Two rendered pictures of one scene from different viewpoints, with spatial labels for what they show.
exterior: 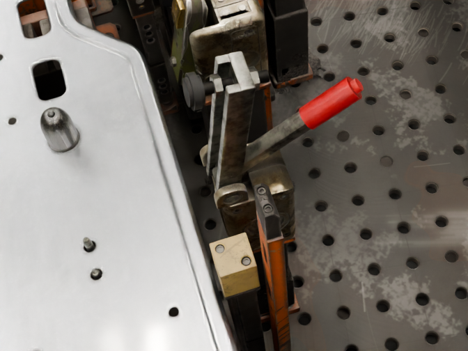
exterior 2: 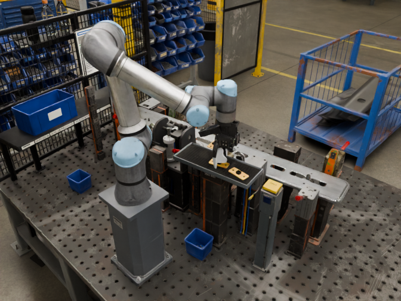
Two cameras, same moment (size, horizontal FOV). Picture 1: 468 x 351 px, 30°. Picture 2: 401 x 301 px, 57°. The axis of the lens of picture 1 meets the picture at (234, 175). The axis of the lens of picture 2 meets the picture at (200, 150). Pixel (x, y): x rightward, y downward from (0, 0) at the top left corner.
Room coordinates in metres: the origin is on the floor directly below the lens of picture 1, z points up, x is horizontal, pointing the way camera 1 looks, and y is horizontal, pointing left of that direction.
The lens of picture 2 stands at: (1.93, -1.08, 2.07)
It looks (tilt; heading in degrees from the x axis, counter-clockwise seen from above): 33 degrees down; 133
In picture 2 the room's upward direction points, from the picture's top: straight up
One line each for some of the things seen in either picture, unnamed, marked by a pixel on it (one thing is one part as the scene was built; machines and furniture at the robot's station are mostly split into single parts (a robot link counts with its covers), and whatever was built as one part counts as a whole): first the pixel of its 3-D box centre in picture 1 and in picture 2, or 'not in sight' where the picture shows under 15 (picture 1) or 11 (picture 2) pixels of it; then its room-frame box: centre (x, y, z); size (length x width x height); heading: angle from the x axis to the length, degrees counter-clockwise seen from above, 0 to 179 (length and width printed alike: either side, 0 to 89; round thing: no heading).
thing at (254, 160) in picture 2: not in sight; (252, 196); (1.16, 0.10, 0.90); 0.13 x 0.10 x 0.41; 98
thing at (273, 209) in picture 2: not in sight; (266, 229); (1.34, -0.04, 0.92); 0.08 x 0.08 x 0.44; 8
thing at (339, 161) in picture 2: not in sight; (328, 183); (1.36, 0.49, 0.88); 0.15 x 0.11 x 0.36; 98
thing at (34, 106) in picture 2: not in sight; (46, 111); (-0.03, -0.29, 1.10); 0.30 x 0.17 x 0.13; 99
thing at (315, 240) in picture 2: not in sight; (323, 211); (1.43, 0.31, 0.84); 0.18 x 0.06 x 0.29; 98
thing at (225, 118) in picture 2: not in sight; (226, 114); (1.11, -0.07, 1.40); 0.08 x 0.08 x 0.05
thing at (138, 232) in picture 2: not in sight; (138, 229); (0.93, -0.41, 0.90); 0.21 x 0.21 x 0.40; 0
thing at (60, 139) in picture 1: (58, 129); not in sight; (0.47, 0.17, 1.02); 0.03 x 0.03 x 0.07
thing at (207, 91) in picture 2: not in sight; (199, 98); (1.05, -0.15, 1.48); 0.11 x 0.11 x 0.08; 40
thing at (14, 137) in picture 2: not in sight; (74, 111); (-0.05, -0.11, 1.02); 0.90 x 0.22 x 0.03; 98
